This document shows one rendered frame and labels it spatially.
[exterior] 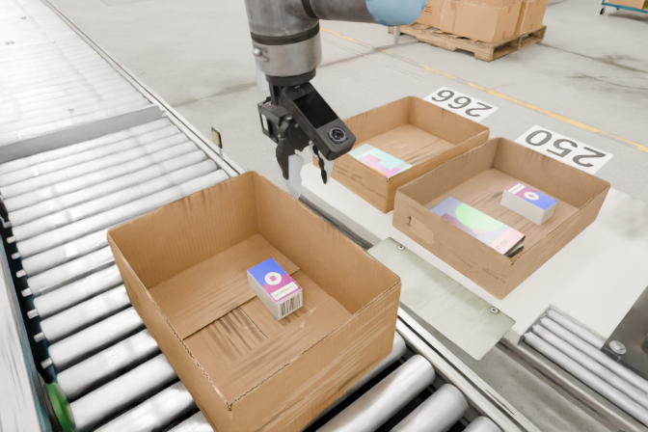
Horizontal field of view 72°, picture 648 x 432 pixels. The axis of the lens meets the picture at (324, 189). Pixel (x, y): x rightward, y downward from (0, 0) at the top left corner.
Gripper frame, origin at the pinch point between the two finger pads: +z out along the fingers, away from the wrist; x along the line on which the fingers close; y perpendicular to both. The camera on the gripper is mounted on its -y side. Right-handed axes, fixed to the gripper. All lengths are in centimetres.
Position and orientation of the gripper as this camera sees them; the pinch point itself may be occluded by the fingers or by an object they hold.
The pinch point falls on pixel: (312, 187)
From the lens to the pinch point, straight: 72.1
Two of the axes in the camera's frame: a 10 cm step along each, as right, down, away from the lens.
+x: -7.9, 4.3, -4.3
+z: 0.8, 7.8, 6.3
